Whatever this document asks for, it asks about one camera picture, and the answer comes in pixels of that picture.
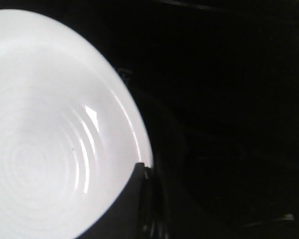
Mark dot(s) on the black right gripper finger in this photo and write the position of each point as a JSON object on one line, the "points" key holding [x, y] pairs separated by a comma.
{"points": [[129, 216]]}

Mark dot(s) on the white plate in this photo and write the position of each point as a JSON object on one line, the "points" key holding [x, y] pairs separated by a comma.
{"points": [[70, 131]]}

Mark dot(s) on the black glass cooktop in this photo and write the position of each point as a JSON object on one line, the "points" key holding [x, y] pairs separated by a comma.
{"points": [[217, 82]]}

